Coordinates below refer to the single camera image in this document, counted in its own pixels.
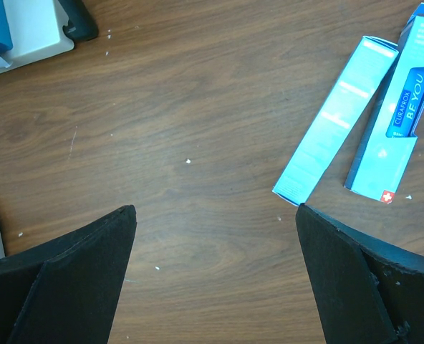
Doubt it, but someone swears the light blue toothpaste box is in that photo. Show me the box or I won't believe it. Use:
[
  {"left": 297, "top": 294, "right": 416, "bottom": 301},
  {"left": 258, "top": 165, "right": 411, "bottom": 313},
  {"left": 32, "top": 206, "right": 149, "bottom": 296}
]
[{"left": 272, "top": 36, "right": 399, "bottom": 206}]

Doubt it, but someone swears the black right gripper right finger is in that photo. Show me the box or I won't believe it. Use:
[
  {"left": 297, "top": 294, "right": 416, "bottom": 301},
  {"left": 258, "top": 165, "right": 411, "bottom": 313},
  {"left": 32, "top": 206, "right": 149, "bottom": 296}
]
[{"left": 296, "top": 204, "right": 424, "bottom": 343}]

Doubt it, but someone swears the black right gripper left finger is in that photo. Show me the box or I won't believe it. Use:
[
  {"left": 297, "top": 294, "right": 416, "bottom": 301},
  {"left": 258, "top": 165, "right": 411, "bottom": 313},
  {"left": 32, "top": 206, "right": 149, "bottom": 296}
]
[{"left": 0, "top": 205, "right": 137, "bottom": 343}]

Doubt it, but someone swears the black frame three-tier shelf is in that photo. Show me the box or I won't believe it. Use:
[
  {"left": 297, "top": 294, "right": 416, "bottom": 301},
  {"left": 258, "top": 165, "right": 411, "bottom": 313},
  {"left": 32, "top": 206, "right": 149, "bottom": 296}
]
[{"left": 0, "top": 1, "right": 99, "bottom": 74}]

